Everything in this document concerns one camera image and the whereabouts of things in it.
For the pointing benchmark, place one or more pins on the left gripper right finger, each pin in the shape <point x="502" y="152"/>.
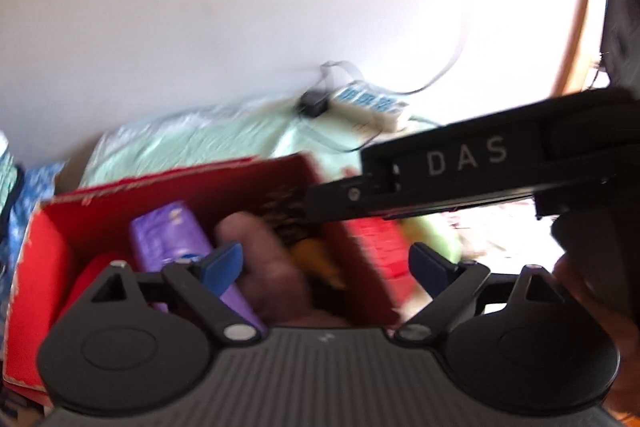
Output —
<point x="454" y="288"/>

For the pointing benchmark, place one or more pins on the person right hand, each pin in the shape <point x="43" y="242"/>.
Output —
<point x="600" y="267"/>

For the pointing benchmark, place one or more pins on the red storage box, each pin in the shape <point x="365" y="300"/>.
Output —
<point x="65" y="232"/>

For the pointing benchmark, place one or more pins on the purple tissue pack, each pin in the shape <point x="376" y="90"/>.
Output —
<point x="172" y="232"/>

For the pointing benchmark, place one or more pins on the blue white checkered cloth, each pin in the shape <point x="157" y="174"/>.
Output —
<point x="21" y="190"/>

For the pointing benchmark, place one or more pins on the small red carton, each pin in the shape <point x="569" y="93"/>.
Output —
<point x="387" y="249"/>

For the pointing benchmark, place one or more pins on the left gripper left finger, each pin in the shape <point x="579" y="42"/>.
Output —
<point x="198" y="285"/>

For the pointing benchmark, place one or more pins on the brown plush toy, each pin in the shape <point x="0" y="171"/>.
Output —
<point x="271" y="283"/>

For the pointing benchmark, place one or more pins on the black power adapter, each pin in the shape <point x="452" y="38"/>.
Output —
<point x="313" y="103"/>

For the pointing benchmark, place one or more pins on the green plush toy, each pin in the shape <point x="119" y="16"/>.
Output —
<point x="434" y="231"/>

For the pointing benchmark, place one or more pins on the brown pine cone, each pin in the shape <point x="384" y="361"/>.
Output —
<point x="285" y="213"/>

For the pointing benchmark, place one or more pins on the green cartoon table cloth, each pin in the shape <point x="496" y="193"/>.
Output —
<point x="263" y="128"/>

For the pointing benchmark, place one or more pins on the white blue power strip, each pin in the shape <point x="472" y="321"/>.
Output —
<point x="362" y="104"/>

